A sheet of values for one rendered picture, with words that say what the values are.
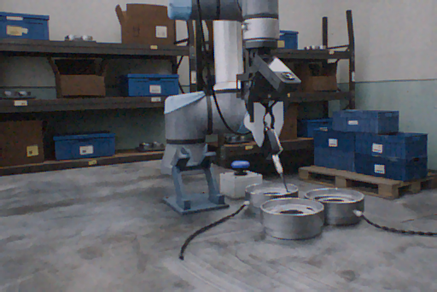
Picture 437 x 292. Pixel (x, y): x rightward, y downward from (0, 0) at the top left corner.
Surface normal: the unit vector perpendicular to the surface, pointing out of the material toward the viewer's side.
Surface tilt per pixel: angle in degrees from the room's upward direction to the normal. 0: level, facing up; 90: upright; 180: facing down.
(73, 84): 82
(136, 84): 90
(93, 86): 83
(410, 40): 90
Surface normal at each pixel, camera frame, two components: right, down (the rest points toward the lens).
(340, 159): -0.79, 0.04
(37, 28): 0.53, 0.04
